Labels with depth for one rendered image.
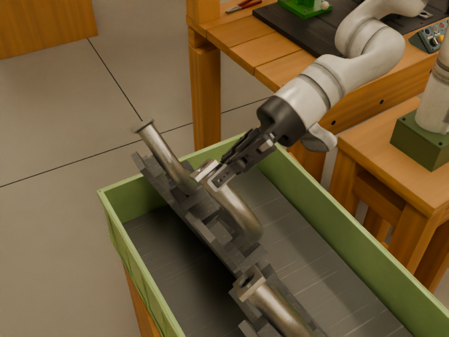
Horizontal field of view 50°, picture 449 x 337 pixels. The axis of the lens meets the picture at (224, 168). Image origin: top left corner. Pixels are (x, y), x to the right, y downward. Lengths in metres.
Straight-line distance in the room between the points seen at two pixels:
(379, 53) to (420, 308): 0.47
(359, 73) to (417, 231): 0.65
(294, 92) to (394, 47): 0.16
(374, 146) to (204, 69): 0.79
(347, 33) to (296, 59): 0.82
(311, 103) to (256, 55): 0.90
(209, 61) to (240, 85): 1.15
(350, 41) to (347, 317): 0.52
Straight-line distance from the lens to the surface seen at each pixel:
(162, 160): 0.83
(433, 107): 1.26
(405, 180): 1.27
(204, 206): 1.04
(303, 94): 0.70
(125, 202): 1.09
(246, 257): 0.85
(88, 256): 2.17
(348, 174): 1.39
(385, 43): 0.75
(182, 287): 1.01
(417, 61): 1.63
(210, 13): 1.77
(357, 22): 0.78
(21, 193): 2.51
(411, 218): 1.30
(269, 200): 1.15
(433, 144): 1.27
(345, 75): 0.73
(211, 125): 2.04
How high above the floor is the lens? 1.70
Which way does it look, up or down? 44 degrees down
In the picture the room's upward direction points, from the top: straight up
